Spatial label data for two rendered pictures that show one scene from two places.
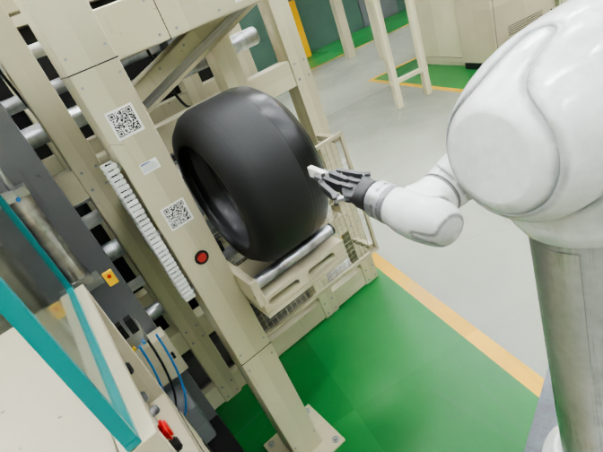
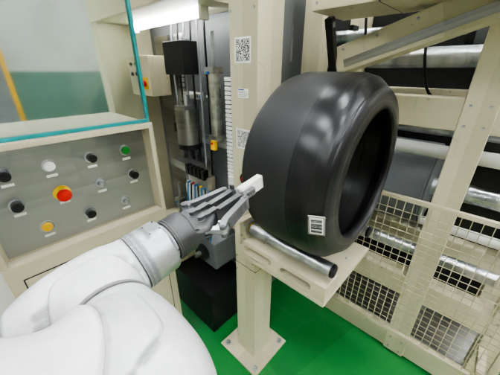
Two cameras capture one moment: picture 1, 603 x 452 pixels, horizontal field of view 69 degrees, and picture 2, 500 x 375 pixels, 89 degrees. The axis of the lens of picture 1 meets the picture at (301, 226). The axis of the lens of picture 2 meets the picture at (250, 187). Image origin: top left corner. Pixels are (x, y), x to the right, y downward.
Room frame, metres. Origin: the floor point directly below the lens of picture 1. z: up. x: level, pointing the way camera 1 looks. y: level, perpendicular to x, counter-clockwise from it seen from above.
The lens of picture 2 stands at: (0.89, -0.55, 1.45)
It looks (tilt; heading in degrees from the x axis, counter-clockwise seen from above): 25 degrees down; 69
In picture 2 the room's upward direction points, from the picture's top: straight up
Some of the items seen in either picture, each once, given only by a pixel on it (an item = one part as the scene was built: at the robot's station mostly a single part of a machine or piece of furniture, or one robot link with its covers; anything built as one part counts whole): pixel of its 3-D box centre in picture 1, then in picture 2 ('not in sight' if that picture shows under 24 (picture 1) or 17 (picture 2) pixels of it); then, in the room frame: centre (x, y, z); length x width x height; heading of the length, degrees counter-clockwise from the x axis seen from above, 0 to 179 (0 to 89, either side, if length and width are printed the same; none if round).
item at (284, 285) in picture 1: (299, 271); (285, 261); (1.26, 0.07, 0.83); 0.36 x 0.09 x 0.06; 116
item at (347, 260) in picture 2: (281, 267); (305, 251); (1.39, 0.13, 0.80); 0.37 x 0.36 x 0.02; 26
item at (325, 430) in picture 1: (302, 441); (253, 341); (1.26, 0.35, 0.01); 0.27 x 0.27 x 0.02; 26
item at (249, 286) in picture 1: (231, 273); (271, 213); (1.31, 0.29, 0.90); 0.40 x 0.03 x 0.10; 26
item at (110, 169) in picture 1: (152, 235); (234, 141); (1.20, 0.41, 1.19); 0.05 x 0.04 x 0.48; 26
